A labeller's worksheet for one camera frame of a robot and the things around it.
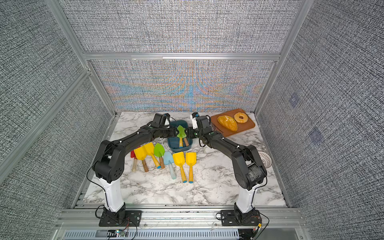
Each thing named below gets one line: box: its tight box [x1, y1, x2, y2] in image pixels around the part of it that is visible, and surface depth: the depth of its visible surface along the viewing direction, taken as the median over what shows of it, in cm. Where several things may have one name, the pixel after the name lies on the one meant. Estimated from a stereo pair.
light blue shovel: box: [163, 151, 177, 180], surface depth 95 cm
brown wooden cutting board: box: [210, 109, 256, 137], surface depth 113 cm
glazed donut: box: [234, 112, 249, 124], surface depth 116 cm
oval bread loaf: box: [217, 115, 238, 132], surface depth 110 cm
